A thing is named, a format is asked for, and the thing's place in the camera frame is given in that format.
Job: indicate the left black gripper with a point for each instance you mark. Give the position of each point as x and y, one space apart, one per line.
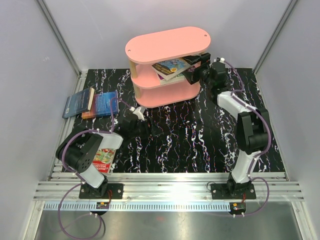
155 130

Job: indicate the dark blue book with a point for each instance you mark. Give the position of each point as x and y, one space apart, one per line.
78 103

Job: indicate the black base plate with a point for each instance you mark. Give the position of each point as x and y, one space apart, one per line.
105 191
220 191

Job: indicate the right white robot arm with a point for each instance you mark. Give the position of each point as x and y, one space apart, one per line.
253 134

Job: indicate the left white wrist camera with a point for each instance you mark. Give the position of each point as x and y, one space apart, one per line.
139 112

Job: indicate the black marble pattern mat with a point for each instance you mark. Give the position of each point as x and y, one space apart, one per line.
199 136

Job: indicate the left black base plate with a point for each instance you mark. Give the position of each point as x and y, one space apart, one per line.
105 191

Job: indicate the blue orange book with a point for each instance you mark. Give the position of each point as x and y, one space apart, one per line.
103 105

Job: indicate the red 13-storey treehouse book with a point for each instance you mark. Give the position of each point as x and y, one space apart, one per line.
103 159

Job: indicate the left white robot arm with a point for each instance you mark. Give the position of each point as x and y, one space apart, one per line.
78 150

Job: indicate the black yellow treehouse book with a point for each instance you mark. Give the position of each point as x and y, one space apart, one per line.
170 68

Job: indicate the aluminium mounting rail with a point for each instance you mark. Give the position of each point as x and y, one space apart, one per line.
168 192

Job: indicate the pink three-tier shelf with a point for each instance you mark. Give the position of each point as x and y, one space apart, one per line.
145 50

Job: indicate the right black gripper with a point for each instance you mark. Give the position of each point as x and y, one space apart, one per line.
202 58

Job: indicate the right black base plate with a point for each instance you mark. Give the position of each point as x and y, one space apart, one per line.
220 191

